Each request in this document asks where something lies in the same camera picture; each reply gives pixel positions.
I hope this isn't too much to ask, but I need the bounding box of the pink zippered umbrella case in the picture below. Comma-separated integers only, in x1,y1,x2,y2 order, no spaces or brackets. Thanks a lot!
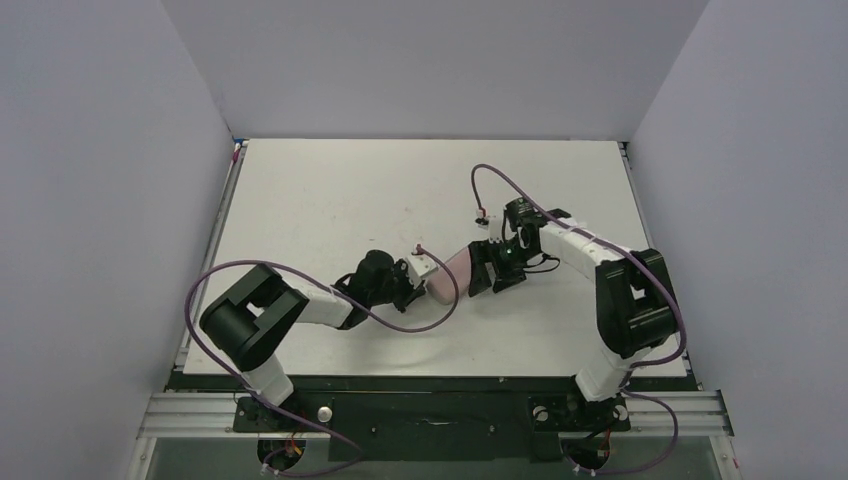
425,247,472,305

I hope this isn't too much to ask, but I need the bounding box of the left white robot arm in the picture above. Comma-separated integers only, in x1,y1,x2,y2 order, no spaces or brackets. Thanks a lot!
199,250,437,406

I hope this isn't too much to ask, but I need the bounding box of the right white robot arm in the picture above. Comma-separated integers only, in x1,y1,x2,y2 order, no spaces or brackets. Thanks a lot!
467,198,680,402

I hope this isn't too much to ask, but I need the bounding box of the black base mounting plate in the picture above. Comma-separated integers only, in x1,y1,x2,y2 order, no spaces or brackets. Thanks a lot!
232,376,631,462

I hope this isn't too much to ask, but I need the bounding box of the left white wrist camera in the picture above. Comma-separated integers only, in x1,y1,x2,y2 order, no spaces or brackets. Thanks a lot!
403,254,439,288

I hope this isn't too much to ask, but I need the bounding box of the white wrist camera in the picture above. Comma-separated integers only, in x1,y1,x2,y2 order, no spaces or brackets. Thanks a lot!
403,254,439,288
475,208,505,244

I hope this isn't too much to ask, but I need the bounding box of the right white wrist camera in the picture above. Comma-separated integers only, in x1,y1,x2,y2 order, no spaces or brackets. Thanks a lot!
475,208,505,244

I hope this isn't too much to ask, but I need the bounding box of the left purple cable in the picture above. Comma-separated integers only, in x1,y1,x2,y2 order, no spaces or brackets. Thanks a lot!
184,245,461,478

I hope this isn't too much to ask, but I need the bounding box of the purple cable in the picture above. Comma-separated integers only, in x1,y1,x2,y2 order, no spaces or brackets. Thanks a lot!
470,163,688,477
184,245,461,478

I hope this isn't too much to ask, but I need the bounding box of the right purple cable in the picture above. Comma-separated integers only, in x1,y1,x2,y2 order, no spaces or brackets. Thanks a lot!
470,163,688,477

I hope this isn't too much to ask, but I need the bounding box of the aluminium rail frame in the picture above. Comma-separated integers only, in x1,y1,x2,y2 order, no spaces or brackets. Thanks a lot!
126,391,742,479

